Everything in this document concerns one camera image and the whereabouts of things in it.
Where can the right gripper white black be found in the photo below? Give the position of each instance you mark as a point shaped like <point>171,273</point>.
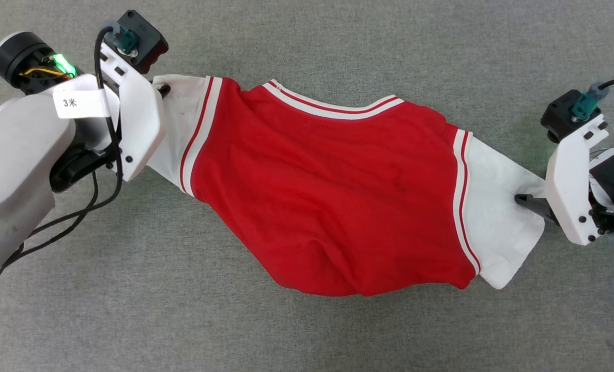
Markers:
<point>570,191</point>

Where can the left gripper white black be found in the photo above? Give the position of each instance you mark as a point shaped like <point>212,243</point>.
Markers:
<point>139,124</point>

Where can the red and white shirt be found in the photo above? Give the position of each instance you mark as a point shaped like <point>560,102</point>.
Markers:
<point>327,196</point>

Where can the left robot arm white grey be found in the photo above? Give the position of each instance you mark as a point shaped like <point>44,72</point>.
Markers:
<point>12,165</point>

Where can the grey fabric sofa cushion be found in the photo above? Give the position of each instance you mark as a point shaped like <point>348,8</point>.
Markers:
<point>307,330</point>

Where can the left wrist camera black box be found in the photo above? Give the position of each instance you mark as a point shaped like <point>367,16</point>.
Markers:
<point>147,39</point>

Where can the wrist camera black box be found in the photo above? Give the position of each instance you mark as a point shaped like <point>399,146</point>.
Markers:
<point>557,116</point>
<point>147,39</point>

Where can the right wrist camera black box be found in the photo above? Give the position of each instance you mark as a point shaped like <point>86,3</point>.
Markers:
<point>557,116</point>

